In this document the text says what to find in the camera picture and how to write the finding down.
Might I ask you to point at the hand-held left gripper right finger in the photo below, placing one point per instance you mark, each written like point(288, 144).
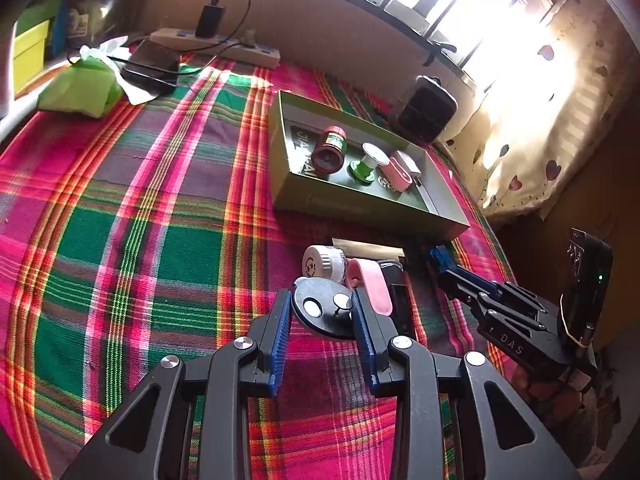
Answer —
point(362, 345)

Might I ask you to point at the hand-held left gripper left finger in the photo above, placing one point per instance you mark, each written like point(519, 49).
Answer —
point(280, 345)

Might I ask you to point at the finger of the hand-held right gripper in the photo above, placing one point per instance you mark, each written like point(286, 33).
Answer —
point(462, 292)
point(442, 256)

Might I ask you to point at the black rectangular device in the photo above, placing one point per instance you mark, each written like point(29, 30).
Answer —
point(400, 305)

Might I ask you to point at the black round disc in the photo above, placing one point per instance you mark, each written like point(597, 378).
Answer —
point(320, 305)

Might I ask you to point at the pink clip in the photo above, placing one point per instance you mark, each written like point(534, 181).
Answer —
point(372, 285)

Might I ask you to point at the tan card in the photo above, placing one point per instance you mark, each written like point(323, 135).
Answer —
point(370, 250)

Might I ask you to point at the green white cardboard box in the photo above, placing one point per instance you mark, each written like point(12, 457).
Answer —
point(350, 210)

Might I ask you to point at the red green tin can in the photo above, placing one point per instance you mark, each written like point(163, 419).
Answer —
point(330, 152)

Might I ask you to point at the cream curtain with hearts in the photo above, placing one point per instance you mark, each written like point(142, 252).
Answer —
point(550, 135)

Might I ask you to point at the plaid blanket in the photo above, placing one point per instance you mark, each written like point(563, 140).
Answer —
point(150, 235)

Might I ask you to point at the white tissue sheet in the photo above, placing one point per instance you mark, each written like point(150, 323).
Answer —
point(142, 95)

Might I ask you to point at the black phone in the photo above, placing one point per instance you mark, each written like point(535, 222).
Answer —
point(150, 67)

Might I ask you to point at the green tissue pack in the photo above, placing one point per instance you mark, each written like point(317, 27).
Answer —
point(80, 90)

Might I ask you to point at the beige power strip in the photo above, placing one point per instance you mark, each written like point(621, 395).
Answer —
point(170, 37)

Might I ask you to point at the black power adapter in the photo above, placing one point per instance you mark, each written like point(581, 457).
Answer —
point(209, 21)

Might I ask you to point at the clear plastic storage box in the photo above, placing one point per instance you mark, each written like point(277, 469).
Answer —
point(90, 15)

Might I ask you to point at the yellow-green cardboard box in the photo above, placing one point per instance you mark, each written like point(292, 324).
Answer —
point(30, 55)

